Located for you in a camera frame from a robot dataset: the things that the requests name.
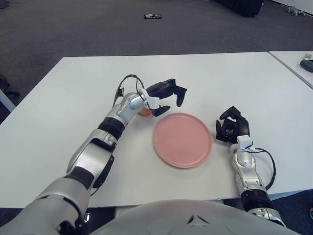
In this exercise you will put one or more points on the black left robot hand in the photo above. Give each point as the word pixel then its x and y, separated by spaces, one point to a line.
pixel 159 89

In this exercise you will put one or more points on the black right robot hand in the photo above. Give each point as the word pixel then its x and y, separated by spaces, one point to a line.
pixel 242 126

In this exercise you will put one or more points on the black caster wheel frame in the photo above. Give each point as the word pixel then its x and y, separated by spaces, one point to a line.
pixel 311 213

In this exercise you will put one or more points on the red yellow apple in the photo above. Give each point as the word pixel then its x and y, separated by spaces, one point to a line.
pixel 146 112

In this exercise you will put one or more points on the silver robot torso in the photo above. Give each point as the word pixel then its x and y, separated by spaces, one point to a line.
pixel 159 218

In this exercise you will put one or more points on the black box on floor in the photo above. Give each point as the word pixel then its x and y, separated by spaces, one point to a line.
pixel 244 7

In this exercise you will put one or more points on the grey toy figure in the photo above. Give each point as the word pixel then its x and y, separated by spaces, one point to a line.
pixel 294 10

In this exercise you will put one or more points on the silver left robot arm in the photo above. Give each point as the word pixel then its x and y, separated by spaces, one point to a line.
pixel 97 156

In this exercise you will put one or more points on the small dark floor object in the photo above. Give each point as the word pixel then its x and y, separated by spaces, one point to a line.
pixel 152 16

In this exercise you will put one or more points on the small green packet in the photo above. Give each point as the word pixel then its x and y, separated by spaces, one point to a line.
pixel 308 56

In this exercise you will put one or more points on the dark chair base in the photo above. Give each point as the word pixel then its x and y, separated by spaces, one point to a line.
pixel 5 85

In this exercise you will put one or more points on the dark grey handheld controller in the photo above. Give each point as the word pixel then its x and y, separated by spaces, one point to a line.
pixel 307 64

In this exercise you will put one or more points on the pink round plate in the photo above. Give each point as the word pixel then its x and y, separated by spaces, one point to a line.
pixel 182 140

